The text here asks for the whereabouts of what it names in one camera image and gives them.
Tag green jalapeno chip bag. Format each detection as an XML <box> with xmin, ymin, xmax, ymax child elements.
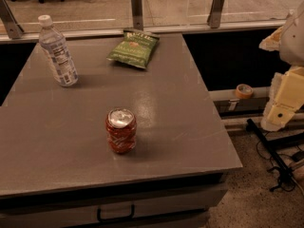
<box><xmin>107</xmin><ymin>28</ymin><xmax>160</xmax><ymax>69</ymax></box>

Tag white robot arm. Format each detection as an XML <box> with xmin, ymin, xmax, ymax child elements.
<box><xmin>259</xmin><ymin>2</ymin><xmax>304</xmax><ymax>131</ymax></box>

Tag roll of tan tape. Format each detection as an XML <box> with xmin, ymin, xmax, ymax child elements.
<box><xmin>235</xmin><ymin>84</ymin><xmax>254</xmax><ymax>99</ymax></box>

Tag red soda can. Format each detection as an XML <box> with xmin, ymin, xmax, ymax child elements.
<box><xmin>105</xmin><ymin>108</ymin><xmax>137</xmax><ymax>154</ymax></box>

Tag grey drawer front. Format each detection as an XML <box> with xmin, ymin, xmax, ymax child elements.
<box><xmin>0</xmin><ymin>183</ymin><xmax>227</xmax><ymax>228</ymax></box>

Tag clear plastic water bottle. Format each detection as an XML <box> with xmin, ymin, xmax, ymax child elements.
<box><xmin>38</xmin><ymin>15</ymin><xmax>78</xmax><ymax>87</ymax></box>

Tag grey metal floor rail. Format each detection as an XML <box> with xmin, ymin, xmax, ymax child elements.
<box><xmin>208</xmin><ymin>86</ymin><xmax>304</xmax><ymax>133</ymax></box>

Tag black stand with cables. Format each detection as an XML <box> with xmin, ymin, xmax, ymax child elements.
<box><xmin>246</xmin><ymin>119</ymin><xmax>304</xmax><ymax>192</ymax></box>

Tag right metal glass bracket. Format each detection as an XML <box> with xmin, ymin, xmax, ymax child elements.
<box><xmin>207</xmin><ymin>0</ymin><xmax>225</xmax><ymax>29</ymax></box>

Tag metal glass bracket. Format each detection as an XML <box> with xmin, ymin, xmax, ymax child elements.
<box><xmin>207</xmin><ymin>0</ymin><xmax>225</xmax><ymax>29</ymax></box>
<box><xmin>0</xmin><ymin>0</ymin><xmax>24</xmax><ymax>39</ymax></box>
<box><xmin>131</xmin><ymin>0</ymin><xmax>143</xmax><ymax>30</ymax></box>

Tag middle metal glass bracket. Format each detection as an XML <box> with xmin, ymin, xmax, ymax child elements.
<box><xmin>131</xmin><ymin>0</ymin><xmax>143</xmax><ymax>30</ymax></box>

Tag black drawer handle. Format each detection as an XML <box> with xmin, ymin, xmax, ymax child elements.
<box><xmin>96</xmin><ymin>204</ymin><xmax>135</xmax><ymax>224</ymax></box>

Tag left metal glass bracket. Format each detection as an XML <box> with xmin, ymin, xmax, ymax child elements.
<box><xmin>0</xmin><ymin>0</ymin><xmax>24</xmax><ymax>39</ymax></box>

